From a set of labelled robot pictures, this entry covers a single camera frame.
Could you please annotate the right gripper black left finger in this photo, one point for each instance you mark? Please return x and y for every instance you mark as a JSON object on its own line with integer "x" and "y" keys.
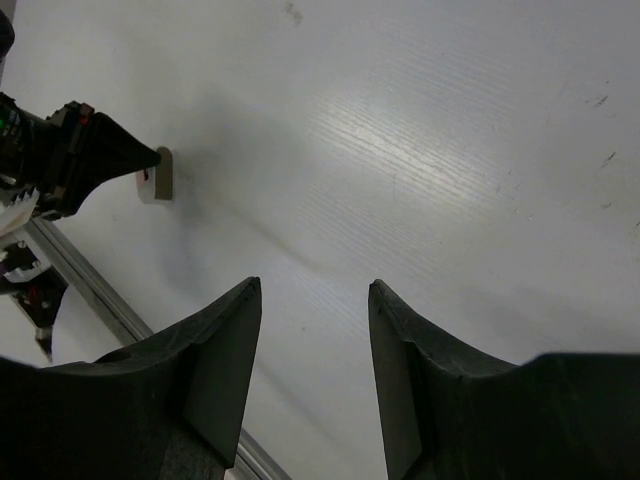
{"x": 168, "y": 407}

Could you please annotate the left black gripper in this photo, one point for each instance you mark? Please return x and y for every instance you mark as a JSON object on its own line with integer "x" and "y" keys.
{"x": 77, "y": 149}

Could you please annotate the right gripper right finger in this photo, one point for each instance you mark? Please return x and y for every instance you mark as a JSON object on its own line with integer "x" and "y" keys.
{"x": 450, "y": 411}

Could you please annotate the pink white eraser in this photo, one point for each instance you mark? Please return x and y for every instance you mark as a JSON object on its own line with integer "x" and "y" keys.
{"x": 156, "y": 185}

